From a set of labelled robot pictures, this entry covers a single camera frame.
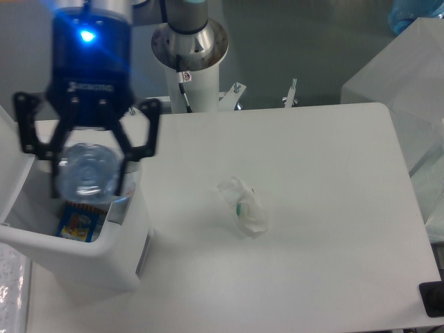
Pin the left metal table clamp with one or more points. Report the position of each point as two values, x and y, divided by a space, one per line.
132 111

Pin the blue water jug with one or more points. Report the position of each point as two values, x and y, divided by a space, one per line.
403 13

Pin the colourful snack packet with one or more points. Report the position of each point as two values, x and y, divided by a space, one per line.
81 222

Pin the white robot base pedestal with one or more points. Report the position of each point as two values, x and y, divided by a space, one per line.
191 65

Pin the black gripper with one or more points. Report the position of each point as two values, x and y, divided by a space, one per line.
91 62

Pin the clear plastic sheet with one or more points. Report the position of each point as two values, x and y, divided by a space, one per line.
15 287

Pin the white trash can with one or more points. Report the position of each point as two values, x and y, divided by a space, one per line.
95 243

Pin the clear plastic water bottle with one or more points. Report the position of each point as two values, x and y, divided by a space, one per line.
88 173

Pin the black device at table edge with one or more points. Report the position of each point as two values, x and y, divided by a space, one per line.
432 298

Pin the metal table clamp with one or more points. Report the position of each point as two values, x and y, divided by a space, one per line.
132 111
290 100

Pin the crumpled white paper wrapper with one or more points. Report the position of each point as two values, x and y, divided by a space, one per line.
249 214

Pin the right metal table clamp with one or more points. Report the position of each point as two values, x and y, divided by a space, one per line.
290 100

